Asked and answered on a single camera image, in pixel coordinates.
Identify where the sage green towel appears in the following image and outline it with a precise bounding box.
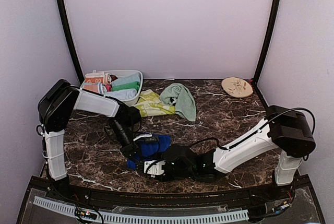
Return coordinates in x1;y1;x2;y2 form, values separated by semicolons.
160;83;196;122

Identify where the light blue rolled towel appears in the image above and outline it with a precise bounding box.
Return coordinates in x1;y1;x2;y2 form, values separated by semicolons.
111;73;141;87

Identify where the white slotted cable duct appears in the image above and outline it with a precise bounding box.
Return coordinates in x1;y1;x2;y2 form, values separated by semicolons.
32;196;249;223

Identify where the white plastic basket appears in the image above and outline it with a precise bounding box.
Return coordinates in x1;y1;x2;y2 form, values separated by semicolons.
80;70;143;107

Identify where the pale blue rolled towel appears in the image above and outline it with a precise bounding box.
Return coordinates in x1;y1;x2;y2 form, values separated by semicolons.
104;89;137;101

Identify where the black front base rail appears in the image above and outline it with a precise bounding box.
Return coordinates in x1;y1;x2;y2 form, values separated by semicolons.
26;175;311;209

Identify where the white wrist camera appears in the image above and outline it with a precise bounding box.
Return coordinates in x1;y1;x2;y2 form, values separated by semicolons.
134;133;159;144
144;160;165;178

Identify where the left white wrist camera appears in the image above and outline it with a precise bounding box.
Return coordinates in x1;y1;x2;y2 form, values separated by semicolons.
134;133;159;144

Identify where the orange blue rolled towel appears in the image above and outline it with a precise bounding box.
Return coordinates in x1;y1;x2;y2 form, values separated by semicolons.
81;82;107;95

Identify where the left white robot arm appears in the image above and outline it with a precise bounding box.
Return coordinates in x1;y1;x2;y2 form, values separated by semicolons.
37;79;141;201

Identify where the yellow-green patterned towel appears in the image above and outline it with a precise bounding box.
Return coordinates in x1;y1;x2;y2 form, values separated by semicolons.
134;89;175;117

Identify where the cream bird-pattern plate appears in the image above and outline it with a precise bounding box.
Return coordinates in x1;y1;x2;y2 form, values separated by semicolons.
221;77;254;98

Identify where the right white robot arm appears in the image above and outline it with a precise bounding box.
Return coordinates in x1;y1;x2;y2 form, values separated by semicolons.
154;105;316;200

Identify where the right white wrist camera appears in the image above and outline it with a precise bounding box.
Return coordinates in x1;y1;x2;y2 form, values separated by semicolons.
144;160;165;178

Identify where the left black frame post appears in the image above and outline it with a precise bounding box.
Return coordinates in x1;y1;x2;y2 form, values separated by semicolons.
56;0;85;84

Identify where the black frame post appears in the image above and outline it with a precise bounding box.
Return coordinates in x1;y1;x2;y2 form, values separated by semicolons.
253;0;280;87
56;0;85;84

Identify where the orange patterned rolled towel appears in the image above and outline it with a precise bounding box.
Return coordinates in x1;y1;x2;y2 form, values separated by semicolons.
85;70;110;84

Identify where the pink red rolled towel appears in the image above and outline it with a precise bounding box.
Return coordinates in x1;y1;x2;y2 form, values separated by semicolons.
104;75;118;91

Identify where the right black frame post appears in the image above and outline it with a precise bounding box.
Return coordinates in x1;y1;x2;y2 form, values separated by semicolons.
253;0;280;87

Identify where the green rolled towel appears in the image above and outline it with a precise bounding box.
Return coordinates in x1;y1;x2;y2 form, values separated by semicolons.
111;81;140;91

